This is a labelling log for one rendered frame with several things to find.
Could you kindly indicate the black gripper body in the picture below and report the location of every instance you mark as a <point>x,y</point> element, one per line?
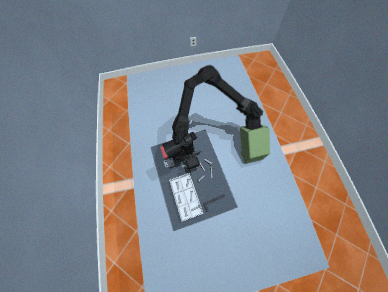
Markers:
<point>192,161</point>

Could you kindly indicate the red block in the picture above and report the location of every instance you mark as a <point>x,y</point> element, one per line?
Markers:
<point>164,153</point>

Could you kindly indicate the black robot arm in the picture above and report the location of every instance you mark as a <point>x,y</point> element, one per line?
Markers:
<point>173,148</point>

